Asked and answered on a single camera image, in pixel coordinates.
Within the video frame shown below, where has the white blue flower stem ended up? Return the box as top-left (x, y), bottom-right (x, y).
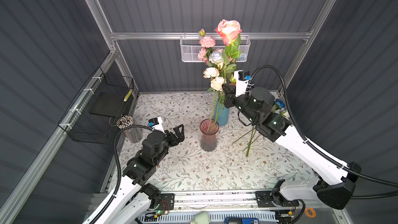
top-left (209, 49), bottom-right (224, 69)

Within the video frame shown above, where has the glass cup of pencils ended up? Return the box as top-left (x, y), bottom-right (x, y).
top-left (116, 114), bottom-right (143, 144)

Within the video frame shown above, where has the black wire wall basket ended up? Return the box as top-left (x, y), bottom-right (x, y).
top-left (58, 67), bottom-right (135, 144)

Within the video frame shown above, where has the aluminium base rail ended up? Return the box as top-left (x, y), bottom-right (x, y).
top-left (90, 190), bottom-right (343, 215)

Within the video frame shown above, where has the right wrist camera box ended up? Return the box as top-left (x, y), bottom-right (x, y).
top-left (234, 70), bottom-right (251, 97)

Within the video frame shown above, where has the right black corrugated cable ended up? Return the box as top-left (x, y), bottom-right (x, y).
top-left (250, 65), bottom-right (398, 200)

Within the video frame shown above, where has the pink ribbed glass vase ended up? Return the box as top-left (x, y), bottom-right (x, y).
top-left (200, 119), bottom-right (220, 152)

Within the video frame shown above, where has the pink peony spray stem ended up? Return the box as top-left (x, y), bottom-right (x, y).
top-left (198, 29), bottom-right (216, 66)

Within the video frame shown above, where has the left black corrugated cable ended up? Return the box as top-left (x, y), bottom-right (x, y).
top-left (88, 125), bottom-right (154, 224)

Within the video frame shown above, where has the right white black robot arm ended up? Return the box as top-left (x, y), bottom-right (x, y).
top-left (222, 84), bottom-right (358, 209)

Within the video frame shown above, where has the white peony spray stem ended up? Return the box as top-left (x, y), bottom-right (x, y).
top-left (203, 64), bottom-right (236, 120)

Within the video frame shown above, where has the teal ceramic vase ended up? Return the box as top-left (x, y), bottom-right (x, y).
top-left (213, 102), bottom-right (229, 127)

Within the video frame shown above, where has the black corrugated cable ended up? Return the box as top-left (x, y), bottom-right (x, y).
top-left (250, 65), bottom-right (398, 200)
top-left (88, 125), bottom-right (154, 224)

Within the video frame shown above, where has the pink peony flower bunch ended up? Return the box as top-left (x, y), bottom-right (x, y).
top-left (232, 127), bottom-right (261, 158)

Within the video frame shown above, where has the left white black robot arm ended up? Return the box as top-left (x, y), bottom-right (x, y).
top-left (84, 124), bottom-right (185, 224)

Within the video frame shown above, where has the large salmon pink rose stem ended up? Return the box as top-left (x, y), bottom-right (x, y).
top-left (212, 19), bottom-right (243, 131)

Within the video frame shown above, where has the white wire mesh basket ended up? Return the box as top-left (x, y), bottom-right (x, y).
top-left (179, 35), bottom-right (251, 63)

